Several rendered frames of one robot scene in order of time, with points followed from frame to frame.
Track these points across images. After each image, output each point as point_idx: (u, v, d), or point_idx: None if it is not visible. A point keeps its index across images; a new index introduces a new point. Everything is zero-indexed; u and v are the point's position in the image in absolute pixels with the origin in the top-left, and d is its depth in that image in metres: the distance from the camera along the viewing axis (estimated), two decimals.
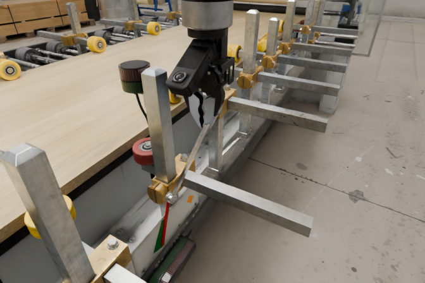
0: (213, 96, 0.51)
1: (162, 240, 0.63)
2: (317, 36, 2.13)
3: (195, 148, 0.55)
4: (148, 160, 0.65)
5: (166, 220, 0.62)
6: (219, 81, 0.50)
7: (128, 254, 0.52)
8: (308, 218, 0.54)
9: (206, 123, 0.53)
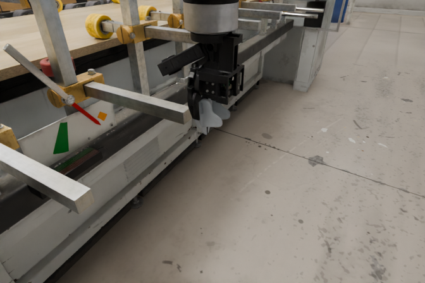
0: None
1: (95, 123, 0.74)
2: None
3: (27, 69, 0.50)
4: (52, 70, 0.68)
5: (84, 111, 0.69)
6: (194, 85, 0.48)
7: (12, 139, 0.56)
8: (184, 107, 0.57)
9: (4, 47, 0.45)
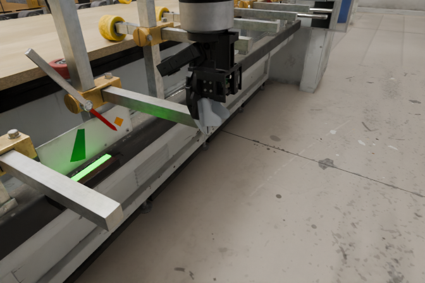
0: None
1: (112, 129, 0.71)
2: (292, 11, 2.13)
3: (48, 74, 0.48)
4: (61, 72, 0.67)
5: (101, 117, 0.66)
6: (191, 84, 0.48)
7: (30, 148, 0.53)
8: None
9: (26, 52, 0.42)
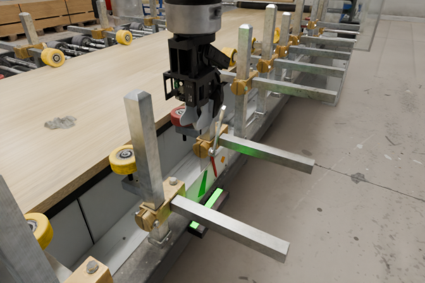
0: None
1: (215, 175, 0.84)
2: (320, 32, 2.28)
3: (219, 125, 0.64)
4: None
5: (214, 163, 0.81)
6: None
7: (184, 191, 0.68)
8: (310, 160, 0.70)
9: (222, 108, 0.60)
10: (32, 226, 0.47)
